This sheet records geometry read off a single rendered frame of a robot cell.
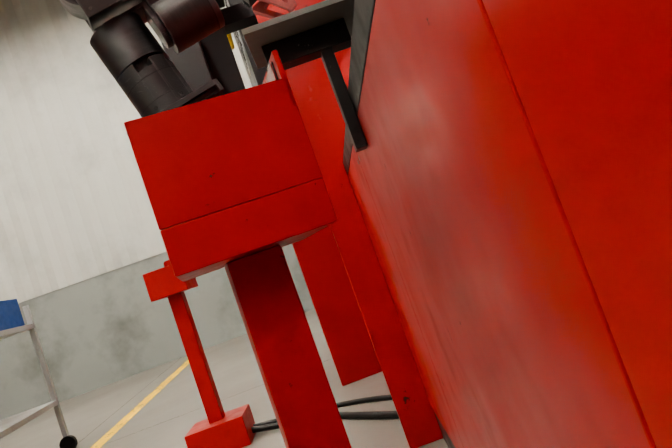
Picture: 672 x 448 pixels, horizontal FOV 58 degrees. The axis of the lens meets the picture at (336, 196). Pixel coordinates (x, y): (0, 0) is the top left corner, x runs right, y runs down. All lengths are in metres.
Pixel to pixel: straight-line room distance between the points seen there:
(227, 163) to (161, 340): 7.47
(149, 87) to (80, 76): 7.96
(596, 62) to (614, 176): 0.04
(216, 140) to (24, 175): 7.99
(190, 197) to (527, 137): 0.35
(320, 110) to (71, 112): 6.77
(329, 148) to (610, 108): 1.67
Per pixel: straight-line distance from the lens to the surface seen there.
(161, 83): 0.62
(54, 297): 8.35
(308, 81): 1.92
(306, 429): 0.66
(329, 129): 1.89
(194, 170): 0.58
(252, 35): 0.99
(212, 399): 2.75
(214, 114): 0.59
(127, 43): 0.64
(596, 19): 0.22
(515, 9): 0.28
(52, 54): 8.79
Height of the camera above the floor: 0.64
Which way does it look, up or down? 4 degrees up
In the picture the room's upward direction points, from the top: 20 degrees counter-clockwise
